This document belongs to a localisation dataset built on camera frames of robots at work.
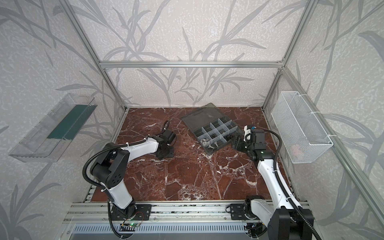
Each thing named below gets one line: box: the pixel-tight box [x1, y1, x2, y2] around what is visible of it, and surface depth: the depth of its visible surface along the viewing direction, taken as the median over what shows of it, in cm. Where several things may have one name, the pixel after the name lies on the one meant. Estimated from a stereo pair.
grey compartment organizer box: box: [180, 102, 244, 156], surface depth 105 cm
